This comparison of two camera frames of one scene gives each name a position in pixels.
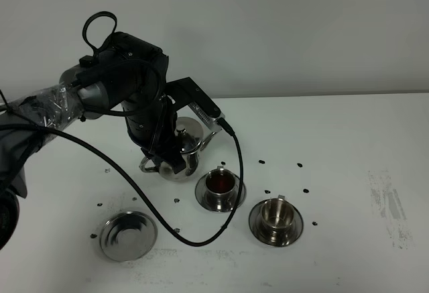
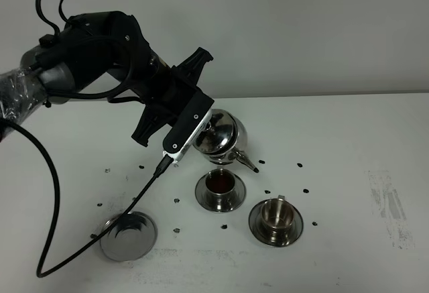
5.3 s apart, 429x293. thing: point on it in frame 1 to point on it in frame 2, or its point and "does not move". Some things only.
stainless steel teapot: x=192 y=141 to x=221 y=137
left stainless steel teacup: x=220 y=194 does not move
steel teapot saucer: x=128 y=236 does not move
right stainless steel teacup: x=277 y=214 does not move
